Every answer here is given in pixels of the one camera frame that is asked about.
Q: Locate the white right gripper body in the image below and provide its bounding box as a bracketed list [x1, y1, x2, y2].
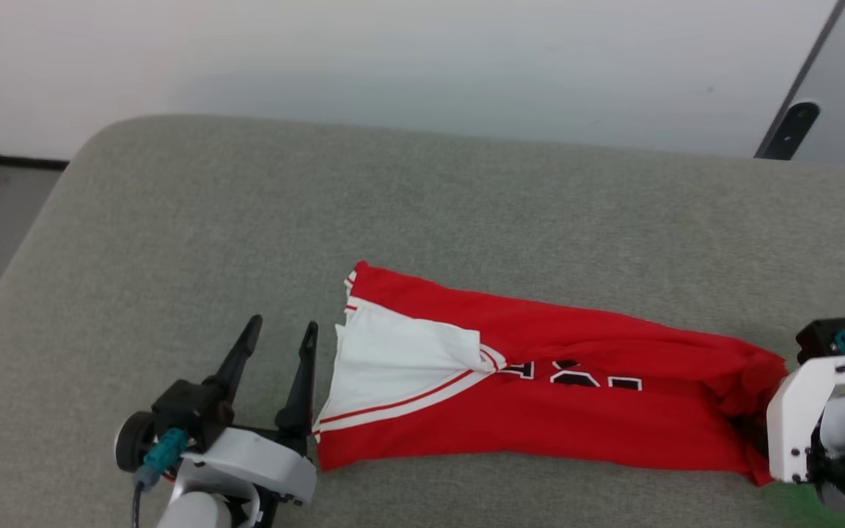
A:
[766, 354, 845, 485]

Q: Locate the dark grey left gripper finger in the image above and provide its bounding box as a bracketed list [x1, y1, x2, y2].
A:
[274, 320, 319, 441]
[202, 315, 263, 405]

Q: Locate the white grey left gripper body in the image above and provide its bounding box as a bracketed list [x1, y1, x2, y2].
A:
[179, 428, 318, 507]

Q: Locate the red and white jersey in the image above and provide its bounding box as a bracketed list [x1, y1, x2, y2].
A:
[311, 260, 790, 487]

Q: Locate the grey fabric sofa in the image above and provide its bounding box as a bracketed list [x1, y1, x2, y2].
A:
[0, 114, 845, 528]

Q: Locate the dark rounded door stopper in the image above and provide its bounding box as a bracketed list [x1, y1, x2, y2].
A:
[763, 101, 822, 160]

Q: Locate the teal left camera cable connector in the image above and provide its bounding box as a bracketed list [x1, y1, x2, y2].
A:
[135, 428, 190, 489]

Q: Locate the grey door frame strip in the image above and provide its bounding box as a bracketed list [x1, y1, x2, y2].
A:
[754, 0, 845, 159]

